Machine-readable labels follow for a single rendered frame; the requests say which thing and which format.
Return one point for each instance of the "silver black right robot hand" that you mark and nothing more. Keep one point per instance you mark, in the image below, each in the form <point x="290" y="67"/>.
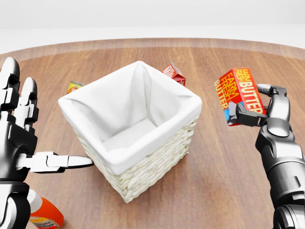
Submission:
<point x="276" y="138"/>

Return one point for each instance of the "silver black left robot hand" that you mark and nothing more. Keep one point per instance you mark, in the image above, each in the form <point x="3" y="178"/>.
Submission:
<point x="14" y="145"/>

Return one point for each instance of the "red butter box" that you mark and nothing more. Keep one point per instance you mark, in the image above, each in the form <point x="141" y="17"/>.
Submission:
<point x="234" y="89"/>

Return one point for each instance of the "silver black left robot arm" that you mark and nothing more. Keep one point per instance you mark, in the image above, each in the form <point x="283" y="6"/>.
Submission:
<point x="12" y="205"/>

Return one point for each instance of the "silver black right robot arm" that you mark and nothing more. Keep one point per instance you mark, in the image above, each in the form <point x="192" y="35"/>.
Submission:
<point x="288" y="190"/>

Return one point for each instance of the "white wicker basket with liner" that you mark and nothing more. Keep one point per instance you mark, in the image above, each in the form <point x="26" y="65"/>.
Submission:
<point x="133" y="133"/>

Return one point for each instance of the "orange ketchup bottle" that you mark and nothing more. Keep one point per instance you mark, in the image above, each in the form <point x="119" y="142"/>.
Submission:
<point x="47" y="213"/>

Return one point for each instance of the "yellow orange food box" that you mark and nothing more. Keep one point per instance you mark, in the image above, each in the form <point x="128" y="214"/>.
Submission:
<point x="73" y="87"/>

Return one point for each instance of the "red milk carton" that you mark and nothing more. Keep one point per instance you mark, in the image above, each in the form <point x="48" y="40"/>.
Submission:
<point x="175" y="72"/>

